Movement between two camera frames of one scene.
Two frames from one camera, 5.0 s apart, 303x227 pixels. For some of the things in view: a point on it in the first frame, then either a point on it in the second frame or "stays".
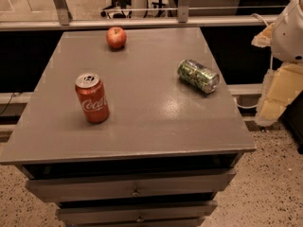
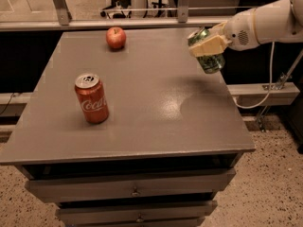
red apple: x=115 y=38 stays
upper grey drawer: x=55 y=190 stays
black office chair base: x=121 y=2 stays
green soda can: x=198 y=76 to x=210 y=63
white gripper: x=289 y=37 to x=239 y=32
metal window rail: x=64 y=22 stays
